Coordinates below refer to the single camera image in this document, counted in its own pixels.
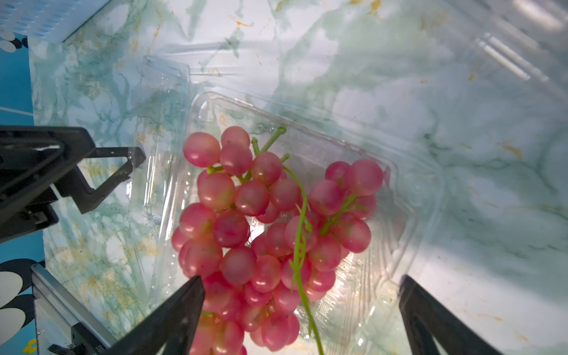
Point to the light blue perforated plastic basket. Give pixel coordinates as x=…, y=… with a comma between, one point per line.
x=49, y=20

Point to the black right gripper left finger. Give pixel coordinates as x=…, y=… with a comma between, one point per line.
x=171, y=328

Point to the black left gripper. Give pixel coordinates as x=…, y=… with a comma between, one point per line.
x=35, y=158

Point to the red grape bunch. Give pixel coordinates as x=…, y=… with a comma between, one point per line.
x=262, y=243

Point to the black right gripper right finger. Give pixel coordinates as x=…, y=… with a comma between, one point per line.
x=430, y=326

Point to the aluminium front rail frame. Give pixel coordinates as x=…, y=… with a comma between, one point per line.
x=63, y=324

